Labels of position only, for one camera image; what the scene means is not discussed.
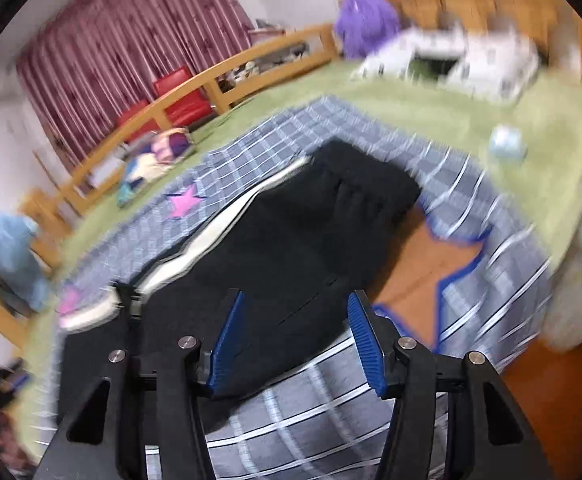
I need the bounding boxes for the person's left forearm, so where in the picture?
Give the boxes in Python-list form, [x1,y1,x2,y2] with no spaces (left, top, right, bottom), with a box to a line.
[0,405,36,480]

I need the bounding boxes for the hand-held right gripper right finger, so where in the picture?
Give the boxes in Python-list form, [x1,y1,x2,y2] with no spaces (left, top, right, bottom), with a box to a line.
[346,289,539,480]

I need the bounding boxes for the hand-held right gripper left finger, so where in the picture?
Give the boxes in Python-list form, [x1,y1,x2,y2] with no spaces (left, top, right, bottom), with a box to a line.
[58,287,248,480]

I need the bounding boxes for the grey checked star-print sheet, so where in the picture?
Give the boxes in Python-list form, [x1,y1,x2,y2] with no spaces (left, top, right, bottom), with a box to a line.
[36,95,554,480]

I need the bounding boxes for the colourful triangle-pattern pillow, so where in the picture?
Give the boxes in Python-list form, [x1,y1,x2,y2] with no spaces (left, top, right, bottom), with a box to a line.
[116,127,197,208]

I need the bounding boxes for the black pants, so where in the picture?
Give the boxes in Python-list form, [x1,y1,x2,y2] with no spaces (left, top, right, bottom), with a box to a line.
[56,139,422,433]

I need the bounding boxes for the light blue small box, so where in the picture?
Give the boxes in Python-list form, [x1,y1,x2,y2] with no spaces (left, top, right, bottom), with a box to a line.
[488,125,527,163]

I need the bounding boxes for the red striped curtain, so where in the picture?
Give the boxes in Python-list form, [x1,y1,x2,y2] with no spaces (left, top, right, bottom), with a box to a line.
[16,0,257,171]

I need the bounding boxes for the light blue fleece towel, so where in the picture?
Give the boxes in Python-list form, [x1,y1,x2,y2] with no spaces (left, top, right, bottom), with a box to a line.
[0,212,54,313]

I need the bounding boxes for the red chair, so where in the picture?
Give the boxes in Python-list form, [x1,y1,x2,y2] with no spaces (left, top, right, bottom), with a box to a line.
[152,66,212,128]
[116,100,159,143]

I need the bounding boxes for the wooden bed frame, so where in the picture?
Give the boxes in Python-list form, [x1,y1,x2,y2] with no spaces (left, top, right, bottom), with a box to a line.
[0,0,582,346]

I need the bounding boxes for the purple plush toy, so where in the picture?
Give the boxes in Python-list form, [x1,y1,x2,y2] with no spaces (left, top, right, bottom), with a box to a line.
[333,0,402,59]

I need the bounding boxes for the white flower-print pillow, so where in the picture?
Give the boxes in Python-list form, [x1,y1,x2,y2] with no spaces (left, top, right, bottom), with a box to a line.
[351,25,542,103]

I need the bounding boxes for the green fleece blanket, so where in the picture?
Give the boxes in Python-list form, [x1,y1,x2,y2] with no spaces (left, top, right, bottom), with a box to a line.
[16,55,582,461]

